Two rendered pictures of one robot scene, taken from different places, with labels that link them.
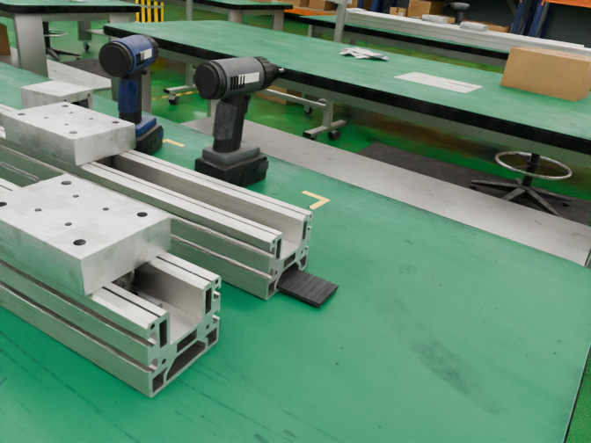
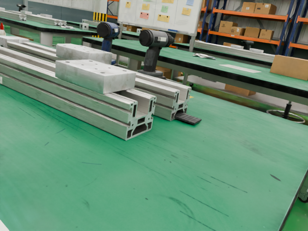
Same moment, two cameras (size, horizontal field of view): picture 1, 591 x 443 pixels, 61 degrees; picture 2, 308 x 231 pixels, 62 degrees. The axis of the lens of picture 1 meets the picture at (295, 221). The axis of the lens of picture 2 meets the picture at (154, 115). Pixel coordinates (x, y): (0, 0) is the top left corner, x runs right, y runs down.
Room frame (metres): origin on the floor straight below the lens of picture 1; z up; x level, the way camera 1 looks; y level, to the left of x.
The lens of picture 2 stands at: (-0.16, 0.04, 1.02)
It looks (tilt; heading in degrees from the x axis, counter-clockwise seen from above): 19 degrees down; 3
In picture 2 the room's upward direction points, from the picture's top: 9 degrees clockwise
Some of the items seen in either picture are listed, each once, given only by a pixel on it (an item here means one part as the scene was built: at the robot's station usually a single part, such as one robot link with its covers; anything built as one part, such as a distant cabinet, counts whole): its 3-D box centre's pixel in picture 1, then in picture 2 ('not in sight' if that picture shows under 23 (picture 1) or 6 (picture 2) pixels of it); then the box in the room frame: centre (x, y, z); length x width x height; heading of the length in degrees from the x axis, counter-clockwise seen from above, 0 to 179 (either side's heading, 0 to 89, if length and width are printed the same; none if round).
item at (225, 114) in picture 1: (244, 120); (157, 60); (0.87, 0.11, 0.89); 0.20 x 0.08 x 0.22; 146
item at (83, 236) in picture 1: (75, 238); (95, 79); (0.44, 0.22, 0.87); 0.16 x 0.11 x 0.07; 62
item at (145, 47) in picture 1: (138, 94); (109, 49); (0.97, 0.33, 0.89); 0.20 x 0.08 x 0.22; 176
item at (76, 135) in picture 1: (71, 140); (84, 58); (0.73, 0.36, 0.87); 0.16 x 0.11 x 0.07; 62
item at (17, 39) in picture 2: not in sight; (10, 48); (0.93, 0.75, 0.83); 0.12 x 0.09 x 0.10; 152
